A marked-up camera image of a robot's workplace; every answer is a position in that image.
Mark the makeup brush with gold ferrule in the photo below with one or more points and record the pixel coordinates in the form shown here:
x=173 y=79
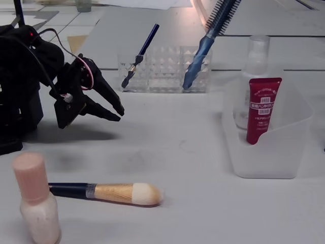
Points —
x=119 y=194

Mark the pink lotion bottle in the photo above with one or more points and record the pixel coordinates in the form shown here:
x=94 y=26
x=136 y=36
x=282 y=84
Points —
x=33 y=178

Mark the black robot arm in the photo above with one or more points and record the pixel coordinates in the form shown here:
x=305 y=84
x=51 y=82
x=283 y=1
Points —
x=17 y=76

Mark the clear spray bottle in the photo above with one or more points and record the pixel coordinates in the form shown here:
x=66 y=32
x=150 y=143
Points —
x=259 y=50

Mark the tan cardboard piece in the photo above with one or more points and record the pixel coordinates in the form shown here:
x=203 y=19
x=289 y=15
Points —
x=76 y=43

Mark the clear acrylic organizer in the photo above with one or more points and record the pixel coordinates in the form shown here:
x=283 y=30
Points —
x=165 y=76

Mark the dark blue eyeliner pencil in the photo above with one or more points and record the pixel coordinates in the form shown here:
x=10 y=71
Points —
x=148 y=42

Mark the glass cup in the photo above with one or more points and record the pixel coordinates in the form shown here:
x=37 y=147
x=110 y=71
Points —
x=83 y=6

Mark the blue round hairbrush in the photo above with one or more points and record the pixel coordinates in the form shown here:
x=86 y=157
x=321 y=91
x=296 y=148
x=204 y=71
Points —
x=207 y=43

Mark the pale pink curved band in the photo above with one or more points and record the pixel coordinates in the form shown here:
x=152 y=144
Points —
x=200 y=14

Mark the red hand cream tube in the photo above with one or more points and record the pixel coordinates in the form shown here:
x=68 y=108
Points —
x=264 y=106

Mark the translucent plastic bin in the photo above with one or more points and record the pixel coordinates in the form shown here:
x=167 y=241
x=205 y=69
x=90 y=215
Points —
x=266 y=157

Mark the black stand post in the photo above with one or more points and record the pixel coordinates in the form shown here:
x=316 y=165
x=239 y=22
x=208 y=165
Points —
x=19 y=12

